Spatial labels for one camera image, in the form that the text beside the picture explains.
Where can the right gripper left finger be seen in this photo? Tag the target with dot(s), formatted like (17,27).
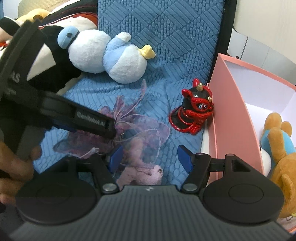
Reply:
(103,168)

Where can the black white plush pillow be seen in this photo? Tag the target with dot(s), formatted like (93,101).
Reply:
(52,68)

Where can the yellow plush toy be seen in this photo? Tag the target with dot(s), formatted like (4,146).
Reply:
(36,14)

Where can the white blue plush duck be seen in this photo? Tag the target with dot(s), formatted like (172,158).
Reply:
(94,51)

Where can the orange plush dog blue shirt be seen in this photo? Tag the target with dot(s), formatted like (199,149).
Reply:
(276,141)

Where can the pink cardboard box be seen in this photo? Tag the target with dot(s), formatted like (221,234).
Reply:
(244,95)

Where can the person's left hand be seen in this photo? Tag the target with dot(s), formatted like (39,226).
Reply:
(19,171)

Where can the red black lion figurine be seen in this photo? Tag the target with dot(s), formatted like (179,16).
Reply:
(196,107)

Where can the blue quilted bedspread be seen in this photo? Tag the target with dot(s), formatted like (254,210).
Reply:
(184,36)

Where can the pink plush toy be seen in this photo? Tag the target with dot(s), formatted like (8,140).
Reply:
(136,171)

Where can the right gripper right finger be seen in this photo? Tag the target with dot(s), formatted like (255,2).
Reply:
(197,166)

